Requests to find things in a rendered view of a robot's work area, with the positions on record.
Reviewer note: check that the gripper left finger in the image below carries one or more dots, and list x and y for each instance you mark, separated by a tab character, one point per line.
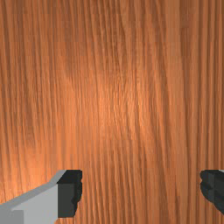
43	204

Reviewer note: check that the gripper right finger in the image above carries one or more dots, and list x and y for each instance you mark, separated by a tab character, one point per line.
214	186

